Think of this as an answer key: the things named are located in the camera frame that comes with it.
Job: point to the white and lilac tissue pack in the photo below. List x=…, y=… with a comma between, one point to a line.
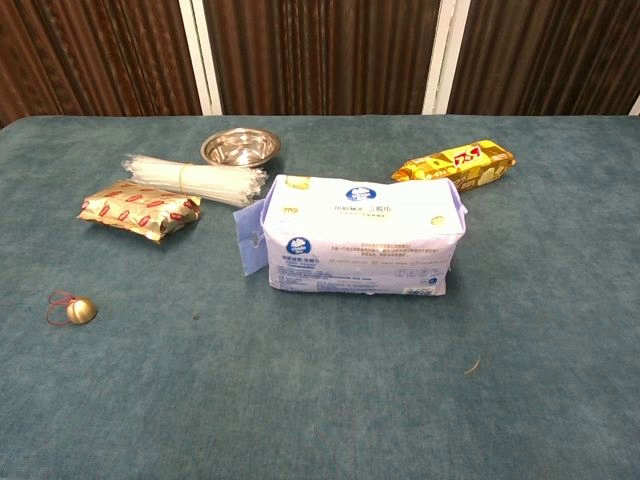
x=360, y=235

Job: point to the stainless steel bowl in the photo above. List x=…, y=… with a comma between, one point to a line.
x=240, y=147

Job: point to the bundle of clear plastic straws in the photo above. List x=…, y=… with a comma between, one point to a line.
x=200, y=177

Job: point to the teal table mat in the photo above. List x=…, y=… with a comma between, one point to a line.
x=320, y=380

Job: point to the yellow biscuit packet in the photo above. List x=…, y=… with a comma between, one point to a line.
x=455, y=165

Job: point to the gold snack packet red ovals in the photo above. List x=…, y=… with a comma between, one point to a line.
x=140, y=210

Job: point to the brown ribbed partition panel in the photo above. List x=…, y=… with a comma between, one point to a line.
x=545, y=55
x=320, y=55
x=90, y=55

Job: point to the small tan scrap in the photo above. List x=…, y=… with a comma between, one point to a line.
x=472, y=365

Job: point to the white partition post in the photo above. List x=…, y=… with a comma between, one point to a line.
x=445, y=55
x=636, y=106
x=202, y=55

